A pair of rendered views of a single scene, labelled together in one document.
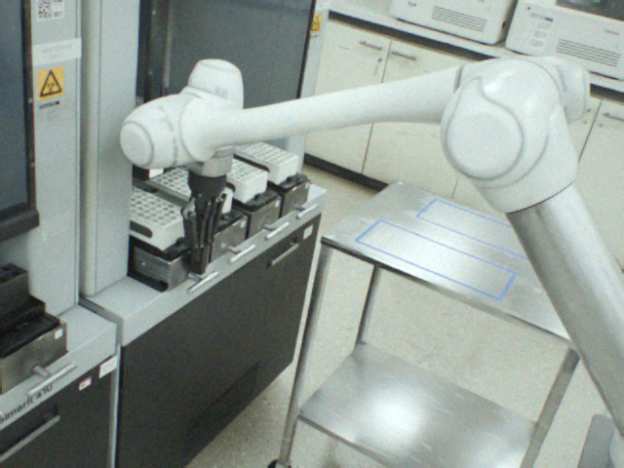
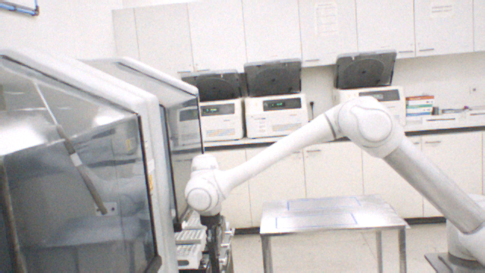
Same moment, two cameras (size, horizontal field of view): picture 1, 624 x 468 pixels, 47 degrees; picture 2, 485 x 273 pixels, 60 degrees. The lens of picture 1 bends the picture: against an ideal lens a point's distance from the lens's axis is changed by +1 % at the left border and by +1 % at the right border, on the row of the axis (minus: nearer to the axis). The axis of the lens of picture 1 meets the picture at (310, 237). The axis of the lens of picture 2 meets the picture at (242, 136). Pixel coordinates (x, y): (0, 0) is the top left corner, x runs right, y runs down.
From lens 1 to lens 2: 0.60 m
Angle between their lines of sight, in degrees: 27
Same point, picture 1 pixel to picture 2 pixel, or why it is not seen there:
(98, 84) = (159, 182)
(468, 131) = (368, 123)
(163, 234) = (195, 258)
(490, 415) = not seen: outside the picture
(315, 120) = (273, 158)
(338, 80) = not seen: hidden behind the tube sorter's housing
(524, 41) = (256, 132)
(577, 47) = (281, 126)
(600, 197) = (321, 190)
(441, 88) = (321, 124)
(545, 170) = (397, 130)
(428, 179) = (236, 218)
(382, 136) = not seen: hidden behind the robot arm
